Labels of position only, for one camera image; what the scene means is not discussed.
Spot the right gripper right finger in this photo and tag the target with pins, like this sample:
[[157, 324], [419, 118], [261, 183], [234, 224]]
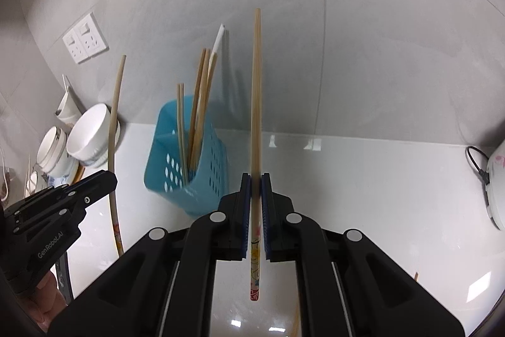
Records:
[[347, 285]]

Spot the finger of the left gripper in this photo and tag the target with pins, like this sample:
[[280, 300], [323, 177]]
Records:
[[91, 189]]

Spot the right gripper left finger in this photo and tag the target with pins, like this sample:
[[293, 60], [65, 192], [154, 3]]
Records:
[[163, 285]]

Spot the chopstick with floral red end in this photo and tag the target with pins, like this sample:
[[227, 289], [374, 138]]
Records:
[[111, 155]]

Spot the plain thin bamboo chopstick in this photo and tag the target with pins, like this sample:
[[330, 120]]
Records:
[[185, 144]]

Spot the chopstick with blue dotted end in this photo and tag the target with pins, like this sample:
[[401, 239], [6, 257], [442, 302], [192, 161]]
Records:
[[197, 118]]

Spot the plain short bamboo chopstick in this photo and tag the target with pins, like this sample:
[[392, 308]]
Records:
[[180, 130]]

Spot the chopstick with pale grey end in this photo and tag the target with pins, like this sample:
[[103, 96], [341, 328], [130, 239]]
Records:
[[195, 105]]

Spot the person left hand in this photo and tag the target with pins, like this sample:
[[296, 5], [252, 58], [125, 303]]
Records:
[[45, 302]]

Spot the wooden plate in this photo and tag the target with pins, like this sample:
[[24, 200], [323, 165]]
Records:
[[79, 173]]

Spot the blue patterned white bowl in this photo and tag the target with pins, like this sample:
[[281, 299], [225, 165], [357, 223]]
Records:
[[35, 180]]

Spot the large white bowl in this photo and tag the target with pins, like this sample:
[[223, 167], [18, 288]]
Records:
[[88, 139]]

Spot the white bowl with dark rim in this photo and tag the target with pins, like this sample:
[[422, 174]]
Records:
[[53, 157]]

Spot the white ceramic jug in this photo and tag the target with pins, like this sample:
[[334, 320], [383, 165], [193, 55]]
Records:
[[68, 111]]

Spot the blue plastic utensil holder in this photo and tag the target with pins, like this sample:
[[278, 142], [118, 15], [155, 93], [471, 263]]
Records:
[[163, 173]]

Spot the white floral rice cooker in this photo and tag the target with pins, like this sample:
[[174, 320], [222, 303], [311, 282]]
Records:
[[495, 189]]

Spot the white plastic chopstick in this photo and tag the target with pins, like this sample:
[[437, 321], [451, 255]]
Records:
[[218, 39]]

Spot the white wall socket pair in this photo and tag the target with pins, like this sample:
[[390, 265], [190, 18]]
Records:
[[84, 40]]

